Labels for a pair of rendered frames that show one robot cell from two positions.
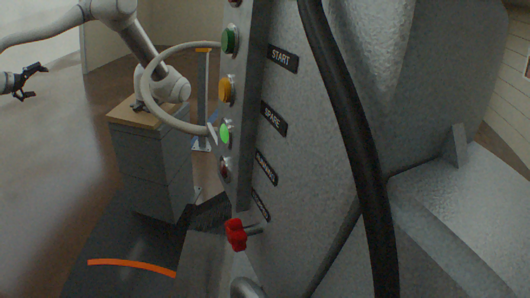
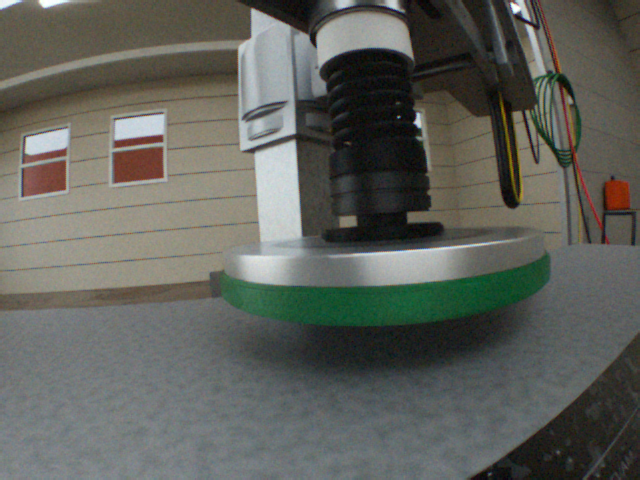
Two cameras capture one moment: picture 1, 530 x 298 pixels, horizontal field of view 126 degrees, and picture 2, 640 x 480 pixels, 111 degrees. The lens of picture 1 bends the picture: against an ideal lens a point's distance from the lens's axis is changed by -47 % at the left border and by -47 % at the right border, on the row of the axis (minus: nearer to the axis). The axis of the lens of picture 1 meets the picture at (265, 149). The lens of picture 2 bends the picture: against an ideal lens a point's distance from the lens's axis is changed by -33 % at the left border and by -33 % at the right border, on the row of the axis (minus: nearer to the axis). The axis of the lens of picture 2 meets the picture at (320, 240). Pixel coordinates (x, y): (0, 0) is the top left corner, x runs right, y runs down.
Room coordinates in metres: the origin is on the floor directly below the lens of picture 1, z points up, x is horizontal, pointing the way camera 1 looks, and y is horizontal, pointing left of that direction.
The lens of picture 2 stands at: (0.35, 0.09, 0.90)
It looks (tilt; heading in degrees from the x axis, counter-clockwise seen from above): 3 degrees down; 250
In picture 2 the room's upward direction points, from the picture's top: 4 degrees counter-clockwise
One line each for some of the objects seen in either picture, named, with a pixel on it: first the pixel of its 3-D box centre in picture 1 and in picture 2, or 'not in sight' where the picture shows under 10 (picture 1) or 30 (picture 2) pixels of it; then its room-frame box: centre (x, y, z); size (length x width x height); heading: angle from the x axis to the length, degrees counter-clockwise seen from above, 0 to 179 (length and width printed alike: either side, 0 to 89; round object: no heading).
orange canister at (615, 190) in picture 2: not in sight; (619, 194); (-2.96, -0.98, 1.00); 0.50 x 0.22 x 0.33; 175
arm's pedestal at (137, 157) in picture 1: (155, 161); not in sight; (1.28, 0.75, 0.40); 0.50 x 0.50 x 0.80; 85
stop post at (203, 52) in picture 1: (202, 97); not in sight; (2.14, 0.65, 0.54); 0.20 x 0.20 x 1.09; 1
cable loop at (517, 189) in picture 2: not in sight; (507, 145); (-0.34, -0.42, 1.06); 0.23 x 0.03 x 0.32; 29
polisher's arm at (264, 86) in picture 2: not in sight; (340, 71); (-0.07, -0.78, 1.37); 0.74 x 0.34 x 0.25; 127
